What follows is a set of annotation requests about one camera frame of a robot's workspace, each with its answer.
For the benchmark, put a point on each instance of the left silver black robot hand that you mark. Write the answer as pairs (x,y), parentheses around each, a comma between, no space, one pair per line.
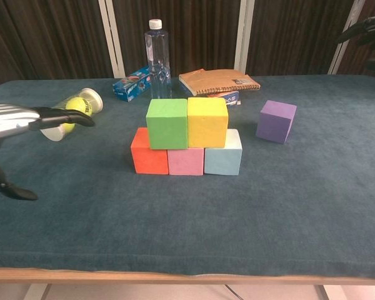
(9,120)

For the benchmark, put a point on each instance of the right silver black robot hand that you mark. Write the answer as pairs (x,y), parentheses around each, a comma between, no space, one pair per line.
(367,31)

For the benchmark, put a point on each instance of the purple foam cube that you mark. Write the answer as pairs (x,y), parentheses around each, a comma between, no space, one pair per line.
(275,122)

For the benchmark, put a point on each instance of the red foam cube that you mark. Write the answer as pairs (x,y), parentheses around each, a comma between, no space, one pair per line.
(148,159)

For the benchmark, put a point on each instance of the green foam cube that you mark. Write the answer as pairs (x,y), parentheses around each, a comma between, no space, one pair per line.
(167,125)

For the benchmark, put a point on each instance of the pink foam cube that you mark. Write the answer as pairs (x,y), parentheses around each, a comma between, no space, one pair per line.
(186,161)

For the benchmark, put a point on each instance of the yellow foam cube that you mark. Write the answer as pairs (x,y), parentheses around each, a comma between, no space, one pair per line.
(206,123)

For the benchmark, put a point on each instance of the light blue foam cube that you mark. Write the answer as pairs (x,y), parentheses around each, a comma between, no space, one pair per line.
(223,157)

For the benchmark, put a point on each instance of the yellow tennis ball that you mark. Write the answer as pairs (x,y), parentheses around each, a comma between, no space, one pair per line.
(69,126)
(78,106)

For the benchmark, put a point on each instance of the clear tennis ball tube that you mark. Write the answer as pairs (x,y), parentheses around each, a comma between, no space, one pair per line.
(90,98)

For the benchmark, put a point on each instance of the blue cookie box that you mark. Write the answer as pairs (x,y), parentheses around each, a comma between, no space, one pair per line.
(131,86)

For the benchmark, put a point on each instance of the blue white card box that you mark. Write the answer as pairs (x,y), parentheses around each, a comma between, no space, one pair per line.
(232,97)

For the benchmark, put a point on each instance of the brown cardboard package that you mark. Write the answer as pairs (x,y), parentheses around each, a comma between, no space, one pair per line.
(218,79)

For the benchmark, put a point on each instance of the clear plastic water bottle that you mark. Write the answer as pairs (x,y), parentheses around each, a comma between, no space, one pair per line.
(157,62)

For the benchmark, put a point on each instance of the blue felt table cloth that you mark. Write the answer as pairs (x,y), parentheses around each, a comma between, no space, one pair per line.
(206,225)

